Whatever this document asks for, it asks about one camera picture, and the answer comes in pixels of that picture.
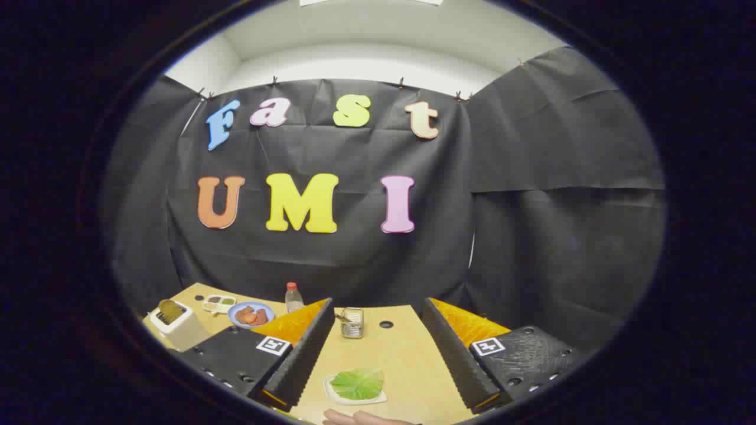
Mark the white toaster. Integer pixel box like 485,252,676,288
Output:
149,300,211,352

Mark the white square plate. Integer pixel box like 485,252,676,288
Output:
323,372,388,406

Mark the blue round plate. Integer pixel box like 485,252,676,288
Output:
227,302,275,329

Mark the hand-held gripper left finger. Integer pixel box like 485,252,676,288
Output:
174,297,335,413

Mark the green lettuce leaf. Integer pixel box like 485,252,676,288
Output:
330,369,384,401

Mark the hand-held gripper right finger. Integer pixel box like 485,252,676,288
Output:
421,297,584,414

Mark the white ceiling light panel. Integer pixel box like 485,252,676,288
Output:
299,0,444,6

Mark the metal wire utensil holder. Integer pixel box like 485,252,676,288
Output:
341,308,364,339

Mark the brown seeded bread slice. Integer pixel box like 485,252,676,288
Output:
158,299,185,324

